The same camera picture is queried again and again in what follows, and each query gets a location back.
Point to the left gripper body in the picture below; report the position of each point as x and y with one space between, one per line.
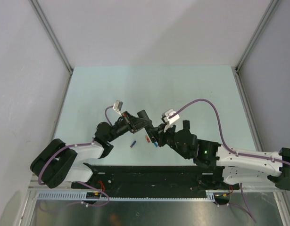
123 124

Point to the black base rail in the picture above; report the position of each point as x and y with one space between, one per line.
157 181

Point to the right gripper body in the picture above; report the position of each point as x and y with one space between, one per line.
167 137

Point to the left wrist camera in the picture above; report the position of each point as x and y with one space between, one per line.
118 106

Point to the right aluminium frame post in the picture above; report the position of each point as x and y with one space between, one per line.
263 23

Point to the aluminium frame post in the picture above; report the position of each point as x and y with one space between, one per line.
263 23
51 34

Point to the left aluminium frame post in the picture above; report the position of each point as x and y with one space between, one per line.
51 34

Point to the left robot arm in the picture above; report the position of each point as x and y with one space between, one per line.
60 162

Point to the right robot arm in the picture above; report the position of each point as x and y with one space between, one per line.
239 166

